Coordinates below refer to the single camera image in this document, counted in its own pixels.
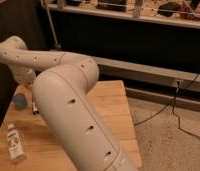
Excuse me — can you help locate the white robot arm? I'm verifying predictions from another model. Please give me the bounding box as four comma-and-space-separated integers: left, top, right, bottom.
0, 36, 138, 171

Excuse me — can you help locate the wooden table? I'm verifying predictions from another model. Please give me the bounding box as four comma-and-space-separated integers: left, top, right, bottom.
0, 81, 142, 171

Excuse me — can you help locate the metal pole stand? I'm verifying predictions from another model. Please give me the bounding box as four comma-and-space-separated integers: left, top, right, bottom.
44, 0, 61, 51

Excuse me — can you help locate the white plastic bottle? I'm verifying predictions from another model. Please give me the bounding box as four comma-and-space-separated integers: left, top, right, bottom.
6, 124, 26, 163

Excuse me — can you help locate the black cable on floor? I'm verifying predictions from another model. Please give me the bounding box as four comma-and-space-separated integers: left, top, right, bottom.
133, 53, 200, 144

